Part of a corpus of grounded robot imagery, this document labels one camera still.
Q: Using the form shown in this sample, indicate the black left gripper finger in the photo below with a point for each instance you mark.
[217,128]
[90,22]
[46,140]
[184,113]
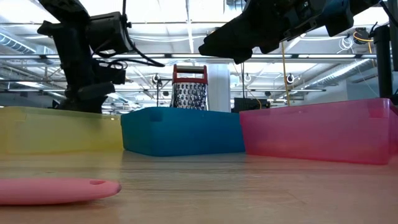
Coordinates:
[99,89]
[81,104]

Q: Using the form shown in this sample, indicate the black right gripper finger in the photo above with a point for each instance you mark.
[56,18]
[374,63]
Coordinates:
[248,34]
[271,46]

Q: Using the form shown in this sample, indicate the yellow plastic bin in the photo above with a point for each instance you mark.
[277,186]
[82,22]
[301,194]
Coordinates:
[62,133]

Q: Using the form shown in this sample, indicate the pink silicone spatula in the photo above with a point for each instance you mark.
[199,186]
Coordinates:
[46,190]

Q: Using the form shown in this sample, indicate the blue plastic bin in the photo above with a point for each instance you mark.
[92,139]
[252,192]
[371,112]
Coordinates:
[183,133]

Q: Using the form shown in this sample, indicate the pink plastic bin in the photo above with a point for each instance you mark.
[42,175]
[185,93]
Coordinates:
[317,133]

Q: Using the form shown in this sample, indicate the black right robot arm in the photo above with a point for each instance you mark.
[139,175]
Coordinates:
[363,4]

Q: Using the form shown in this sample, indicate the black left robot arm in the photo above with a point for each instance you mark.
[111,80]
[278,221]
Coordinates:
[65,9]

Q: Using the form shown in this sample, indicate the black background cabinet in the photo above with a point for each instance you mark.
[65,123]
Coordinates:
[248,105]

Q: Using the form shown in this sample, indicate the white building column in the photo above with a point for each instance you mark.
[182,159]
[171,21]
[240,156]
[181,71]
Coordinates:
[219,90]

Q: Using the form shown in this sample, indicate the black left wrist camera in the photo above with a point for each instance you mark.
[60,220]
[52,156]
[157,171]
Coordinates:
[109,32]

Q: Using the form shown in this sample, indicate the linear ceiling light rail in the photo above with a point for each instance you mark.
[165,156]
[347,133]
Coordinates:
[186,56]
[304,90]

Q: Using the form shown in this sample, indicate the silver ventilation duct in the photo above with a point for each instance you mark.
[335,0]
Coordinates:
[342,73]

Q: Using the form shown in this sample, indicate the black aluminium rig frame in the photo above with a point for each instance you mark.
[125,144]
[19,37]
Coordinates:
[384,77]

